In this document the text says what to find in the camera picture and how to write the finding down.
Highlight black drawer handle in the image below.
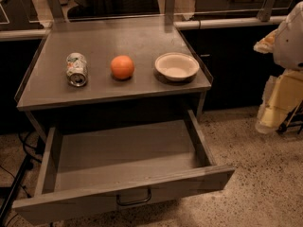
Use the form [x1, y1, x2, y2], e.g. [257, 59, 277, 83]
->
[116, 188, 152, 207]

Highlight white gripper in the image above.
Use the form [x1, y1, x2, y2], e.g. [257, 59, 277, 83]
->
[253, 2, 303, 134]

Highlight white bowl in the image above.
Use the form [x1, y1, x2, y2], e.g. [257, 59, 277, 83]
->
[154, 53, 200, 81]

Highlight crushed soda can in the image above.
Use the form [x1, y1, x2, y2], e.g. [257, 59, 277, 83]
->
[66, 52, 88, 87]

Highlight black floor cables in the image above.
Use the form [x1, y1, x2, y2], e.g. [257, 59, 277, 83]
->
[0, 131, 45, 201]

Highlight grey cabinet counter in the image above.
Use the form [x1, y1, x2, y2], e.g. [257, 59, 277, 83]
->
[14, 14, 214, 140]

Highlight open grey top drawer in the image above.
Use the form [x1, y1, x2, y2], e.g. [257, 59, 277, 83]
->
[12, 112, 235, 225]

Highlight white horizontal rail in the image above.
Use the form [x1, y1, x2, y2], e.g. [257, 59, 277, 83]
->
[174, 16, 285, 30]

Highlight orange fruit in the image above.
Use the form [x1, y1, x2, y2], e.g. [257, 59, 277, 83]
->
[111, 55, 134, 79]

